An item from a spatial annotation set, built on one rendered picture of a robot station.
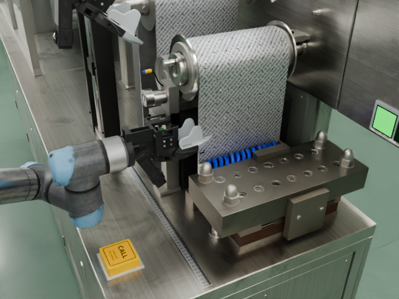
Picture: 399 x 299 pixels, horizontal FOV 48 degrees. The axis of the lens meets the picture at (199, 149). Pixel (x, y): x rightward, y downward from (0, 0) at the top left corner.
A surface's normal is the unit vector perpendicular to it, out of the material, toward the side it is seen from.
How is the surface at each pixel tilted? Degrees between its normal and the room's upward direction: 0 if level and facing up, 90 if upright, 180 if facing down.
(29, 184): 72
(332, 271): 90
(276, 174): 0
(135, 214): 0
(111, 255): 0
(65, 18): 90
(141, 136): 90
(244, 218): 90
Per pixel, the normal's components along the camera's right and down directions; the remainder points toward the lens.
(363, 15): -0.89, 0.23
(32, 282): 0.01, -0.84
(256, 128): 0.45, 0.48
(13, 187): 0.90, -0.07
